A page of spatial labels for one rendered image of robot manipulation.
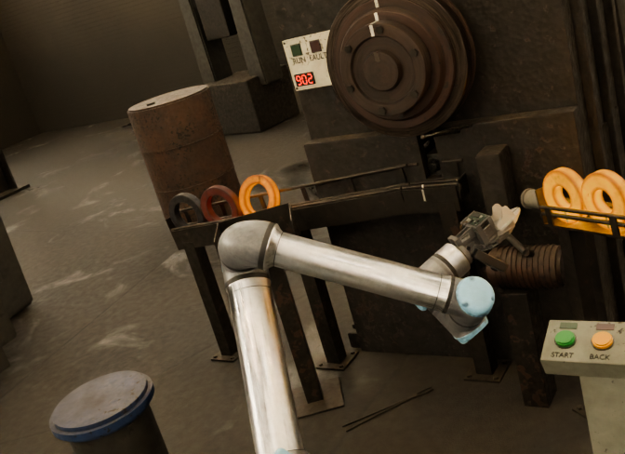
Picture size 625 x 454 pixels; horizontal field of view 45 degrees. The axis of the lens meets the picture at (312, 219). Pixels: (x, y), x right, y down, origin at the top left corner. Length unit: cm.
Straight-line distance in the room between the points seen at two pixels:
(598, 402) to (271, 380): 72
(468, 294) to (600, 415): 37
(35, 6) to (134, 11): 205
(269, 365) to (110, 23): 1027
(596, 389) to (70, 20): 1133
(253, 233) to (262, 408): 40
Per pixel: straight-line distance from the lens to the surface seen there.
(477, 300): 176
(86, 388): 252
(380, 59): 227
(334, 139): 268
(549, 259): 225
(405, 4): 229
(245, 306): 186
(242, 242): 178
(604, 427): 175
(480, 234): 197
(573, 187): 209
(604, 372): 166
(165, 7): 1105
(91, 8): 1204
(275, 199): 283
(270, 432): 178
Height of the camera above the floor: 147
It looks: 18 degrees down
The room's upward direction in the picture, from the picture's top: 16 degrees counter-clockwise
